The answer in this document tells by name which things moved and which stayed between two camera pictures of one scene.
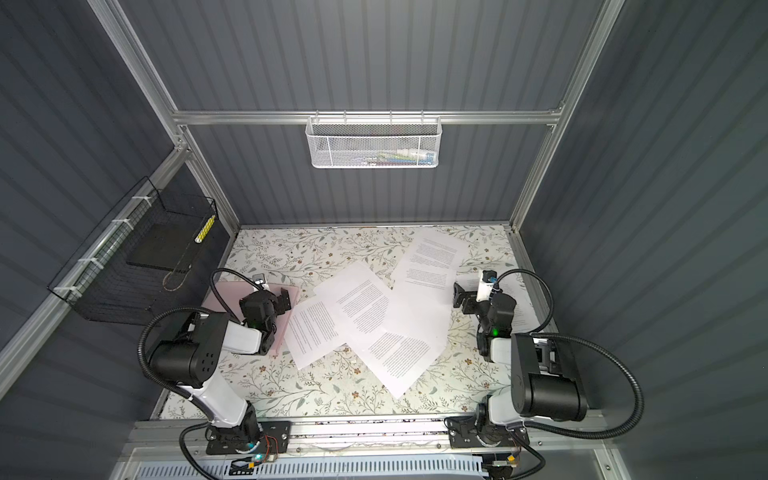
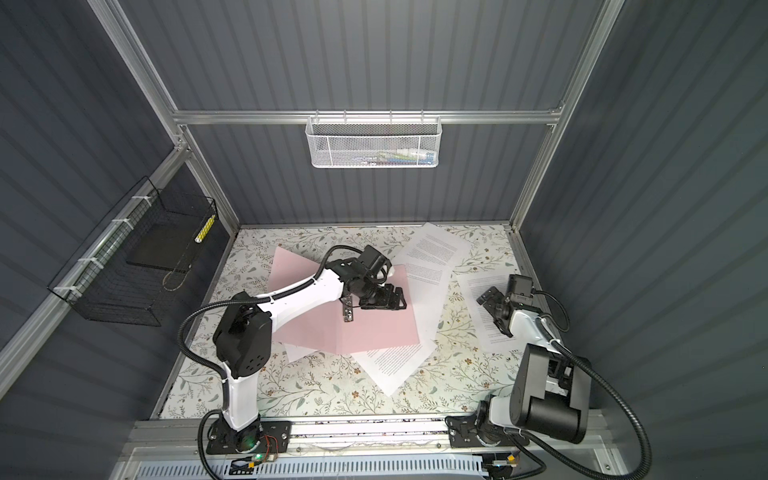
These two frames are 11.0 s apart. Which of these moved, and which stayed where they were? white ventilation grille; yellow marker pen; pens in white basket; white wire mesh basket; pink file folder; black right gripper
Moved: black right gripper; pink file folder
Stayed: white wire mesh basket; yellow marker pen; pens in white basket; white ventilation grille
